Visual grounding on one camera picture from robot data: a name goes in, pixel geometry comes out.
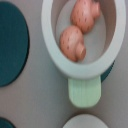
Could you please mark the pink pot lid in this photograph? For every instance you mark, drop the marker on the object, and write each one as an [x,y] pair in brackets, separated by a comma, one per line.
[85,121]

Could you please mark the pink strawberry toy upper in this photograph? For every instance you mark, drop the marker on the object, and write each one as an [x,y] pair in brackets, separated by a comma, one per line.
[84,14]

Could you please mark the pink strawberry toy lower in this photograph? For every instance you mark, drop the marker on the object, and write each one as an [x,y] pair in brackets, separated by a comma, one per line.
[72,43]

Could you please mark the pink strawberry toy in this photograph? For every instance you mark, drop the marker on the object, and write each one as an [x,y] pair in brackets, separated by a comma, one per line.
[84,14]
[72,43]

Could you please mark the pink toy stove board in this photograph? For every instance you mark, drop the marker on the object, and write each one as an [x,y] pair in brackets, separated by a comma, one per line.
[39,99]

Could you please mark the pink pot with handles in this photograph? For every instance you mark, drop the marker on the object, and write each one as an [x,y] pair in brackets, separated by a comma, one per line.
[103,44]

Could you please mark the black burner bottom right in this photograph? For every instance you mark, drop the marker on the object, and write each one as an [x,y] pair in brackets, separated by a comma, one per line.
[4,123]

